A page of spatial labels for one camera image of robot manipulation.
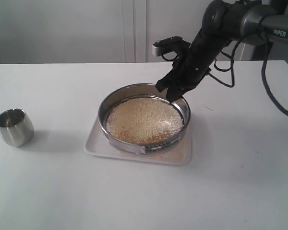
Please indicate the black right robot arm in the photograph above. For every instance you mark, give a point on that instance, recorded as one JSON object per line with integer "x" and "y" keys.
{"x": 244, "y": 21}

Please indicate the stainless steel cup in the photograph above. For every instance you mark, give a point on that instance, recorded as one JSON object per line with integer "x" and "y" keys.
{"x": 16, "y": 128}

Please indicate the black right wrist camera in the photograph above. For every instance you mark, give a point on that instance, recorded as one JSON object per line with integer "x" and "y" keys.
{"x": 174, "y": 44}

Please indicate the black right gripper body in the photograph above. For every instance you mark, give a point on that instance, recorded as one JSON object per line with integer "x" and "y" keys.
{"x": 220, "y": 25}

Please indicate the yellow grain powder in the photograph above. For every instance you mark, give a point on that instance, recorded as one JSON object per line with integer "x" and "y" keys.
{"x": 180, "y": 154}

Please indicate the white rice grains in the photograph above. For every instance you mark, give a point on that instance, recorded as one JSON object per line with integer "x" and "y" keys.
{"x": 144, "y": 121}

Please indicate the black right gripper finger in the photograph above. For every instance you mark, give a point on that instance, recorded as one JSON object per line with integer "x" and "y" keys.
{"x": 163, "y": 84}
{"x": 174, "y": 93}

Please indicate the white plastic tray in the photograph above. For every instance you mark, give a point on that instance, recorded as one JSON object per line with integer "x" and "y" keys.
{"x": 97, "y": 144}

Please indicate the round steel sieve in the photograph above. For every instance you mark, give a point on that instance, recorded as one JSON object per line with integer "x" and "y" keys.
{"x": 135, "y": 91}

